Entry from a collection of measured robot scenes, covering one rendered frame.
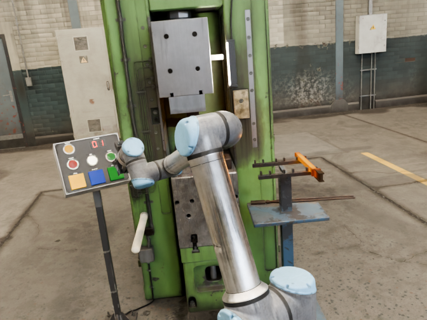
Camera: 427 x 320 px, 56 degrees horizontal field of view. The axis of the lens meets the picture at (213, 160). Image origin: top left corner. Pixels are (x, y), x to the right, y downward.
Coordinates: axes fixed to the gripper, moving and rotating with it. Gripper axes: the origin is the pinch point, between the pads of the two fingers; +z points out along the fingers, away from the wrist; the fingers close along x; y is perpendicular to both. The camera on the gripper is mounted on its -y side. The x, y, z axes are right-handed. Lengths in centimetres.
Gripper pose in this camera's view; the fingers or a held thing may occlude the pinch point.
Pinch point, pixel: (118, 166)
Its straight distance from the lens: 209.1
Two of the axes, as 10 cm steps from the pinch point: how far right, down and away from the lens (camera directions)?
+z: -3.7, 3.0, 8.8
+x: 8.7, -2.0, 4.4
